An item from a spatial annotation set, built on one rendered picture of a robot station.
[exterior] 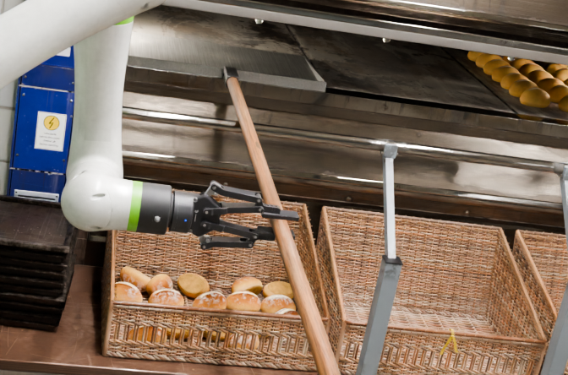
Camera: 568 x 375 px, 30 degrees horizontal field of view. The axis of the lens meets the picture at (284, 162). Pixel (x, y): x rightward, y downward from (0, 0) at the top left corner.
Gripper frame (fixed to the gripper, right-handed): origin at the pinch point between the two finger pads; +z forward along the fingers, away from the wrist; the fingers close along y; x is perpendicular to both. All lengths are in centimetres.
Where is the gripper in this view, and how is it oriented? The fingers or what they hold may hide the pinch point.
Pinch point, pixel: (278, 223)
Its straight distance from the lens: 198.6
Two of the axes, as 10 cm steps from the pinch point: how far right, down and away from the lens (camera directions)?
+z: 9.7, 1.3, 1.9
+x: 1.3, 3.4, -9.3
